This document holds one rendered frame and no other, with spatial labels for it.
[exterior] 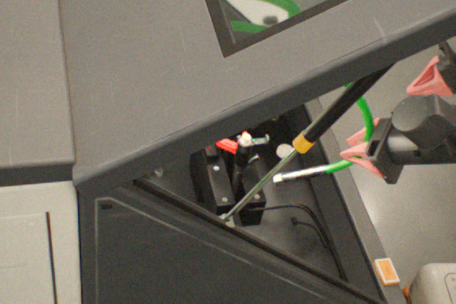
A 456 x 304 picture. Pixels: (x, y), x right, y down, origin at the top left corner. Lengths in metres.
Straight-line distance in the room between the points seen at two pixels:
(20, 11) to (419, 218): 2.10
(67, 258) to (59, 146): 0.18
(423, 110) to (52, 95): 0.50
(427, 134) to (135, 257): 0.43
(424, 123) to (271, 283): 0.30
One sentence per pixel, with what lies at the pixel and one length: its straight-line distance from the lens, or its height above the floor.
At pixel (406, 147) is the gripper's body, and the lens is 1.08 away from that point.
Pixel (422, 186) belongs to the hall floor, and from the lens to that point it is 2.87.
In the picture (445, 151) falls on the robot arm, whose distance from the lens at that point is 1.05.
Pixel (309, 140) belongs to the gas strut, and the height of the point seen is 1.47.
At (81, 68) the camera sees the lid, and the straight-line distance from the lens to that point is 0.81.
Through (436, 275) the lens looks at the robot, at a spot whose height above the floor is 0.28.
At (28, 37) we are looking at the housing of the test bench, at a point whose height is 1.50.
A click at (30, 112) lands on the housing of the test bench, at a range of 0.76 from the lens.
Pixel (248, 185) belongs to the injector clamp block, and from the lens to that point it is 1.38.
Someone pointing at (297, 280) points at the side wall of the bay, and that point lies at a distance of 1.02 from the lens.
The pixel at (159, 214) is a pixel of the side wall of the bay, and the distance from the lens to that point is 0.81.
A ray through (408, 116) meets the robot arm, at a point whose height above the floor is 1.38.
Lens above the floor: 2.04
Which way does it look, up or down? 47 degrees down
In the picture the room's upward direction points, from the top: 11 degrees clockwise
